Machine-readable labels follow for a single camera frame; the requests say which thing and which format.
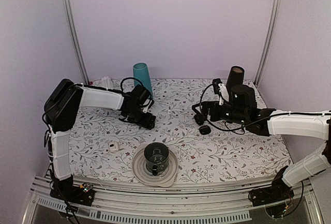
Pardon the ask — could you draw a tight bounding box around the aluminium front rail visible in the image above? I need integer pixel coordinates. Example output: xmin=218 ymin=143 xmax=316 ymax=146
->
xmin=22 ymin=174 xmax=324 ymax=223

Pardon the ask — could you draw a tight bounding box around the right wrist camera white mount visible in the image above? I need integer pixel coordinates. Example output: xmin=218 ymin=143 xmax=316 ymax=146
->
xmin=212 ymin=78 xmax=230 ymax=106

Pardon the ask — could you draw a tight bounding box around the right aluminium frame post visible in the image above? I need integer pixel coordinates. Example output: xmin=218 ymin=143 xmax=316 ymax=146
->
xmin=254 ymin=0 xmax=281 ymax=88

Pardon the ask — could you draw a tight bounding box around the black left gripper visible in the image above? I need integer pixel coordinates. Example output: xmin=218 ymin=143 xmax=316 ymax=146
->
xmin=126 ymin=107 xmax=156 ymax=130

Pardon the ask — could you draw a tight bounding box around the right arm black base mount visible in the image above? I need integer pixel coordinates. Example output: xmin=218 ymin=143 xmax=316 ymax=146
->
xmin=248 ymin=181 xmax=294 ymax=206

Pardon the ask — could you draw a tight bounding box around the black cylindrical object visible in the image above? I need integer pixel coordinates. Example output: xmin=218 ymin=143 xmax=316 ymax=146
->
xmin=194 ymin=114 xmax=205 ymax=126

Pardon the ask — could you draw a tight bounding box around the white ribbed plastic object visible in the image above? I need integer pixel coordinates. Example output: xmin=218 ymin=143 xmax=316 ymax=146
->
xmin=101 ymin=76 xmax=114 ymax=89

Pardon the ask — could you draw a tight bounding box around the dark green glass mug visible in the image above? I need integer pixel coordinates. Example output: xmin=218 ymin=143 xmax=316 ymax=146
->
xmin=144 ymin=142 xmax=169 ymax=176

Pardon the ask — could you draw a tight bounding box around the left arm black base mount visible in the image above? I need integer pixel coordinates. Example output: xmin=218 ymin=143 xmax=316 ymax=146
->
xmin=50 ymin=180 xmax=95 ymax=206

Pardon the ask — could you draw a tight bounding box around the teal plastic cup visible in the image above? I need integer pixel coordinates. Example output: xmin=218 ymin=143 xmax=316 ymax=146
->
xmin=133 ymin=63 xmax=153 ymax=98

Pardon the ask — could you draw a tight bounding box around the white floral table mat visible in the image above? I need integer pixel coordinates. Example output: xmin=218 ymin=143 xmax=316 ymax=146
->
xmin=69 ymin=79 xmax=292 ymax=184

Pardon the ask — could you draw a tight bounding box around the small white earbud case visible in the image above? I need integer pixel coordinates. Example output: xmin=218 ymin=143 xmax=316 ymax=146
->
xmin=108 ymin=141 xmax=119 ymax=153

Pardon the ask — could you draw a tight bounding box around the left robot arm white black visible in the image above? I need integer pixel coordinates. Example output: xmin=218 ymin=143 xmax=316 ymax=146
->
xmin=42 ymin=79 xmax=156 ymax=200

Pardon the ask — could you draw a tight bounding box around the black earbud case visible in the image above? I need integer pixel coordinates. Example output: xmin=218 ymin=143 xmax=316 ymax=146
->
xmin=199 ymin=125 xmax=211 ymax=135

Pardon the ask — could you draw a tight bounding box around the aluminium frame post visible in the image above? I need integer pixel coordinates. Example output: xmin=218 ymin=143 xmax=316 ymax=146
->
xmin=62 ymin=0 xmax=89 ymax=84
xmin=254 ymin=0 xmax=281 ymax=88

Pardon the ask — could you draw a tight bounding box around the black camera cable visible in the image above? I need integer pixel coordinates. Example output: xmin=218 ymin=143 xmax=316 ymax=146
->
xmin=200 ymin=83 xmax=246 ymax=134
xmin=120 ymin=77 xmax=144 ymax=95

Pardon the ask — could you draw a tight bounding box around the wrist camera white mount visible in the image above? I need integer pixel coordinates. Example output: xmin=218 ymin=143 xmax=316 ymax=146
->
xmin=212 ymin=78 xmax=230 ymax=106
xmin=142 ymin=99 xmax=154 ymax=113

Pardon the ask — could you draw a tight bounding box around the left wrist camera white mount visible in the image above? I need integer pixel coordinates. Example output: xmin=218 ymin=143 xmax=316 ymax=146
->
xmin=142 ymin=99 xmax=154 ymax=113

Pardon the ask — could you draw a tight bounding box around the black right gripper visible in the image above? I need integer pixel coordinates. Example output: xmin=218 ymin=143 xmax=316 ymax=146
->
xmin=192 ymin=101 xmax=248 ymax=126

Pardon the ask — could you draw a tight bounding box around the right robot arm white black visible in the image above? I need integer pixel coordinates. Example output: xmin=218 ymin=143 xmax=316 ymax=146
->
xmin=192 ymin=83 xmax=330 ymax=201

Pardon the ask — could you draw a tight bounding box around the black right camera cable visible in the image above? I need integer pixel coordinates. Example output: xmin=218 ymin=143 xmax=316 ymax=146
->
xmin=200 ymin=83 xmax=246 ymax=134

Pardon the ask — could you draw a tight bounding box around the dark brown plastic cup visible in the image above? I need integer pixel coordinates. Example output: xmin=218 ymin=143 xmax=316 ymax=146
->
xmin=226 ymin=66 xmax=245 ymax=91

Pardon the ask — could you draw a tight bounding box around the black left camera cable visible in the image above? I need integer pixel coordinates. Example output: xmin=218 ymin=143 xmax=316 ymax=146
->
xmin=120 ymin=77 xmax=144 ymax=95

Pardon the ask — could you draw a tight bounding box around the left aluminium frame post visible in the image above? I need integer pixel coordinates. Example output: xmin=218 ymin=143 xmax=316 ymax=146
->
xmin=62 ymin=0 xmax=89 ymax=84

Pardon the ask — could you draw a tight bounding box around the beige round plate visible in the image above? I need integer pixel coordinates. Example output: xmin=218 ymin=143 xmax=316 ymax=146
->
xmin=132 ymin=147 xmax=178 ymax=188

